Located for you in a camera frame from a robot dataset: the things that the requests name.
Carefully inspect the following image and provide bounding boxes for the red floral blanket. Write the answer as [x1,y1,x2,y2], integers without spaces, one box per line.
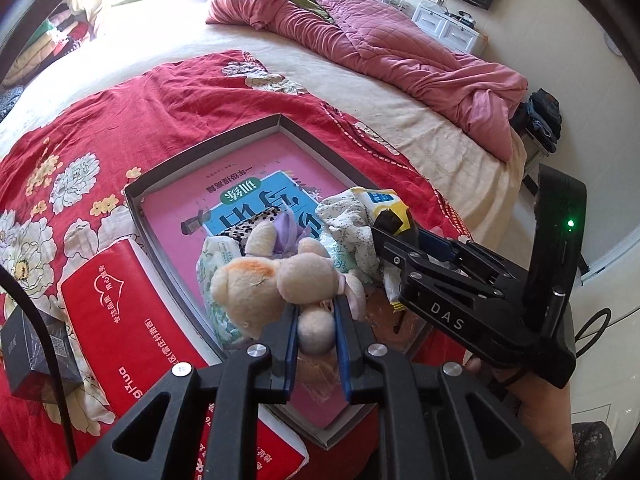
[0,50,473,461]

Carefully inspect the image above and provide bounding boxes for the dark floral pillow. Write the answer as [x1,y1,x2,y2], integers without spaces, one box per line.
[0,85,23,121]

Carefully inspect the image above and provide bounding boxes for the grey speckled cloth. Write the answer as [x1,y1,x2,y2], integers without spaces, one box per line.
[570,422,617,480]

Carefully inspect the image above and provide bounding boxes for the white floral cloth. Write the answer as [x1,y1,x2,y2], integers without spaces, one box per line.
[316,189,383,286]

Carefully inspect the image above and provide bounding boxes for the pink book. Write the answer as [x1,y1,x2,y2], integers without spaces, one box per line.
[141,132,361,431]

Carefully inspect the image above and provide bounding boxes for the pink quilt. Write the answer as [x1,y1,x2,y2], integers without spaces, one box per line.
[206,0,529,162]

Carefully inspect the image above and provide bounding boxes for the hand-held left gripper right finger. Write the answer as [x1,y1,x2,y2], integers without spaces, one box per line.
[332,297,573,480]

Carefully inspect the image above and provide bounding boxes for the pile of dark clothes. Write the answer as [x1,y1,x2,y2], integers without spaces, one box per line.
[510,89,564,154]

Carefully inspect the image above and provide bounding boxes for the cream plush toy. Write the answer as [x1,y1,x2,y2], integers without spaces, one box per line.
[209,210,368,357]

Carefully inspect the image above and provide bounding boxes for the bed with cream sheet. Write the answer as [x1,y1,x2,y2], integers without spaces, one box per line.
[0,0,528,271]

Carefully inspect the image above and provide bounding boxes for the stack of folded blankets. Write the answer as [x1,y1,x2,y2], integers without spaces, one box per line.
[0,5,101,86]

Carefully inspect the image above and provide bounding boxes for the mint green wipes pack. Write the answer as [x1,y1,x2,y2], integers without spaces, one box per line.
[195,236,261,350]

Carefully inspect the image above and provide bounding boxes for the white drawer cabinet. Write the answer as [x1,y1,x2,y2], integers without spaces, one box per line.
[412,0,488,56]

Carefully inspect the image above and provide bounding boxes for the grey box tray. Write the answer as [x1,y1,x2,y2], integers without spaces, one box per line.
[122,114,426,448]

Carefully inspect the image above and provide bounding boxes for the yellow snack packet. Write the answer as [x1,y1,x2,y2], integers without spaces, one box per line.
[350,187,417,333]

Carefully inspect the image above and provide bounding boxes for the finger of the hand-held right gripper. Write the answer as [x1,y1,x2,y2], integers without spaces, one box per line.
[417,229,527,282]
[371,224,501,291]

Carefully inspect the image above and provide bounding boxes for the person's right forearm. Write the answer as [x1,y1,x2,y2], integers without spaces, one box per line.
[515,385,574,477]

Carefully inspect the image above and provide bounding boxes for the person's right hand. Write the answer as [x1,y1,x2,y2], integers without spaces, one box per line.
[464,356,524,412]

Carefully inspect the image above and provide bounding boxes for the black box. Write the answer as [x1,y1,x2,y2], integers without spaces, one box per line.
[0,304,83,406]

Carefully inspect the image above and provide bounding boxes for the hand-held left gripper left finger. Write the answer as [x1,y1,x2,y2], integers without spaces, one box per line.
[65,302,301,480]

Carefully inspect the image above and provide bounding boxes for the black cable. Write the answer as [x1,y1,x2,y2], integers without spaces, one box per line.
[575,250,614,357]
[0,265,78,463]

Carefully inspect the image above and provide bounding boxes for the leopard print scrunchie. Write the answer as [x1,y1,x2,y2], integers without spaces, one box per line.
[217,210,281,249]

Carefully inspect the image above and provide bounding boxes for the red tissue pack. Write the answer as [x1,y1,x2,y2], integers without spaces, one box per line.
[60,240,309,480]

